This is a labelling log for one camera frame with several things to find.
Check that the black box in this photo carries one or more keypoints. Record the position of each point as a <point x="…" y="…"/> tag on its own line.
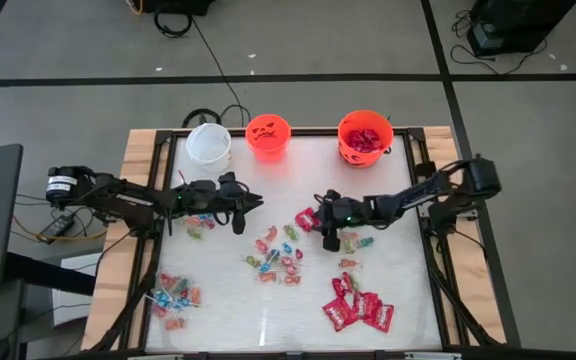
<point x="178" y="6"/>

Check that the blue wrapped lollipop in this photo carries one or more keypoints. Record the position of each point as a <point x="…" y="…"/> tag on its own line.
<point x="272" y="256"/>

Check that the black equipment case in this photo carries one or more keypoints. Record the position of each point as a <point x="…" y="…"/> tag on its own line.
<point x="518" y="20"/>

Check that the green wrapped candy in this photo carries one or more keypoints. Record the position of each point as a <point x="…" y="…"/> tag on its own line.
<point x="194" y="233"/>
<point x="354" y="282"/>
<point x="291" y="232"/>
<point x="348" y="245"/>
<point x="253" y="261"/>

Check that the orange wrapped candy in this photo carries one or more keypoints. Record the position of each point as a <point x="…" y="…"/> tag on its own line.
<point x="349" y="235"/>
<point x="292" y="280"/>
<point x="271" y="233"/>
<point x="268" y="276"/>
<point x="174" y="324"/>
<point x="349" y="262"/>
<point x="193" y="220"/>
<point x="195" y="295"/>

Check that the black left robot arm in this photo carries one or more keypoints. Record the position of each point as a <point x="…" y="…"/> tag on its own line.
<point x="118" y="197"/>

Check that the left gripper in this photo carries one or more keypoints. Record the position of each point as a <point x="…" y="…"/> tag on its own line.
<point x="230" y="197"/>

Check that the black metal table frame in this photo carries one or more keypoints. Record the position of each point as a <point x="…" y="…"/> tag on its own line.
<point x="318" y="131"/>

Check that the blue candy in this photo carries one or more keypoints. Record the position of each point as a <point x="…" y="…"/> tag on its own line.
<point x="178" y="302"/>
<point x="205" y="217"/>
<point x="286" y="247"/>
<point x="265" y="267"/>
<point x="163" y="300"/>

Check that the white box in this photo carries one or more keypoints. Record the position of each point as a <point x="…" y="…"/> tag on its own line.
<point x="75" y="300"/>

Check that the red Skittles pack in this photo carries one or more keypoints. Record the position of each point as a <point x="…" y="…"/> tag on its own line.
<point x="355" y="139"/>
<point x="365" y="304"/>
<point x="306" y="219"/>
<point x="372" y="140"/>
<point x="339" y="314"/>
<point x="340" y="286"/>
<point x="382" y="317"/>

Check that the orange bucket smiling pumpkin face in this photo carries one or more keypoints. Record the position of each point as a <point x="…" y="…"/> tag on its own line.
<point x="383" y="127"/>

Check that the black desk leg bar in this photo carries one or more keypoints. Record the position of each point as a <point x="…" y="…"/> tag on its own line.
<point x="48" y="274"/>

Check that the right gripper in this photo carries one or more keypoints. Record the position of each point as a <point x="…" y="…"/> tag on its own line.
<point x="340" y="212"/>

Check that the black power adapter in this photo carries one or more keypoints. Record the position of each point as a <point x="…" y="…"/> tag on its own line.
<point x="58" y="227"/>

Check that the orange bucket jagged-mouth face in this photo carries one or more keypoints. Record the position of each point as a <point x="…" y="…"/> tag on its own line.
<point x="278" y="145"/>

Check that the white bucket black pumpkin face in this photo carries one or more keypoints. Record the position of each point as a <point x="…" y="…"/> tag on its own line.
<point x="208" y="145"/>

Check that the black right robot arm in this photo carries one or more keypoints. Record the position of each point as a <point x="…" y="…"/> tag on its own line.
<point x="418" y="195"/>

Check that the white metal bracket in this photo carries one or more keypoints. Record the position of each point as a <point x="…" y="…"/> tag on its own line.
<point x="155" y="357"/>
<point x="433" y="356"/>

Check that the teal wrapped candy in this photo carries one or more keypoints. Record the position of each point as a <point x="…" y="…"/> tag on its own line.
<point x="182" y="285"/>
<point x="366" y="241"/>

